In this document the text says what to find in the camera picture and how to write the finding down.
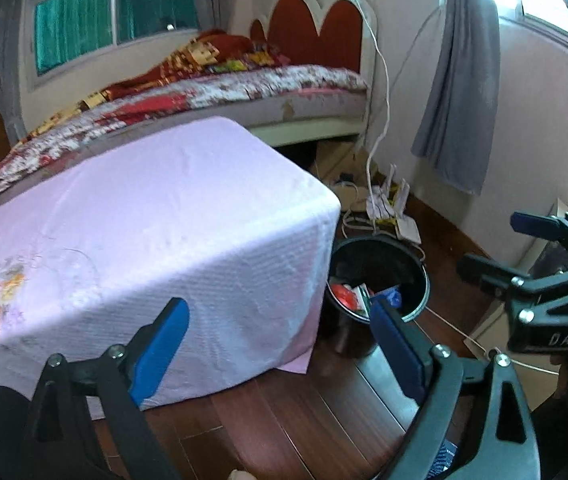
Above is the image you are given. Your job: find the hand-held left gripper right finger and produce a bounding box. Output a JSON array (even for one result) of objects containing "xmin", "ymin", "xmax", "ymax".
[{"xmin": 370, "ymin": 300, "xmax": 537, "ymax": 480}]

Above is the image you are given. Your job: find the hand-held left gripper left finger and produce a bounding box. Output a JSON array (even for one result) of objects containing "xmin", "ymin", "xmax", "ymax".
[{"xmin": 24, "ymin": 297, "xmax": 191, "ymax": 480}]

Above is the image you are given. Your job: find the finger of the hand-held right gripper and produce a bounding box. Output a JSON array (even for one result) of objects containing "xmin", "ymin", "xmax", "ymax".
[
  {"xmin": 456, "ymin": 254, "xmax": 555, "ymax": 313},
  {"xmin": 510, "ymin": 211, "xmax": 568, "ymax": 261}
]

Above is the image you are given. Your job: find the red and white carton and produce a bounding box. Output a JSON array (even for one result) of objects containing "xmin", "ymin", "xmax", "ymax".
[{"xmin": 354, "ymin": 284, "xmax": 373, "ymax": 319}]

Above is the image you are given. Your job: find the black plastic bin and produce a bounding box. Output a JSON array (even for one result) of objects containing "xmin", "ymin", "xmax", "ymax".
[{"xmin": 326, "ymin": 234, "xmax": 431, "ymax": 358}]

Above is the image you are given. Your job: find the white router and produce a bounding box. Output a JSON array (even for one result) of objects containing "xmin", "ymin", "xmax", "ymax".
[{"xmin": 369, "ymin": 162, "xmax": 421, "ymax": 243}]

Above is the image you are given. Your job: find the wide grey curtain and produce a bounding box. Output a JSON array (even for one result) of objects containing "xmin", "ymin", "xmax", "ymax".
[{"xmin": 410, "ymin": 0, "xmax": 502, "ymax": 196}]

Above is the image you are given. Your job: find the floral bed sheet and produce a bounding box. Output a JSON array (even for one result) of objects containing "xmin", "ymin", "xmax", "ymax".
[{"xmin": 0, "ymin": 65, "xmax": 369, "ymax": 221}]

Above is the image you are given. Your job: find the red printed blanket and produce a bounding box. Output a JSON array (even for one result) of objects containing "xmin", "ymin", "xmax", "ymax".
[{"xmin": 28, "ymin": 30, "xmax": 285, "ymax": 136}]

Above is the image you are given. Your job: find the bed with red headboard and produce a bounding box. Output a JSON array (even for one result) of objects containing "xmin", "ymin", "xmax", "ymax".
[{"xmin": 0, "ymin": 0, "xmax": 379, "ymax": 221}]

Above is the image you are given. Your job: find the large sliding window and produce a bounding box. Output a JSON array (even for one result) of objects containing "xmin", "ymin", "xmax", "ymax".
[{"xmin": 24, "ymin": 0, "xmax": 202, "ymax": 78}]

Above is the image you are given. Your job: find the white cable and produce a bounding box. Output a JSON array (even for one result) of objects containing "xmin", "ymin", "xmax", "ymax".
[{"xmin": 341, "ymin": 0, "xmax": 425, "ymax": 241}]

